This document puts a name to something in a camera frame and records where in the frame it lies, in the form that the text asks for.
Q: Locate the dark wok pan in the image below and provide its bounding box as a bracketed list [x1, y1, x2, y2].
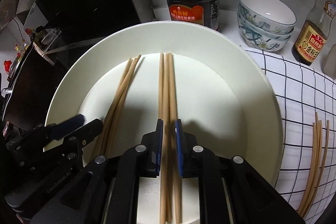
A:
[2, 46, 67, 131]

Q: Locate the large white round bowl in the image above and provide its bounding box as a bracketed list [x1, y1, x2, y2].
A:
[44, 20, 284, 224]

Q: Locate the black gas stove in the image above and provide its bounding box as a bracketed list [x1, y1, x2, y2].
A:
[41, 29, 111, 67]

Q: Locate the white black grid cloth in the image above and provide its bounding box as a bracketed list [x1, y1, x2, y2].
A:
[245, 48, 335, 223]

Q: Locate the bottom floral ceramic bowl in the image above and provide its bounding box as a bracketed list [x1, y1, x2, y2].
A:
[239, 26, 290, 52]

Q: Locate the floral ceramic bowl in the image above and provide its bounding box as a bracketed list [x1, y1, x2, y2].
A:
[237, 11, 291, 40]
[238, 0, 297, 35]
[239, 26, 290, 52]

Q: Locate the middle floral ceramic bowl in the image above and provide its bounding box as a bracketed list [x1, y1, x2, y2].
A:
[237, 11, 291, 40]

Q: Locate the top floral ceramic bowl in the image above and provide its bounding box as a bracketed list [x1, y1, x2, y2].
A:
[238, 0, 297, 35]

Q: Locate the small glass sauce bottle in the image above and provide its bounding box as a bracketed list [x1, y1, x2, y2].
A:
[291, 0, 335, 66]

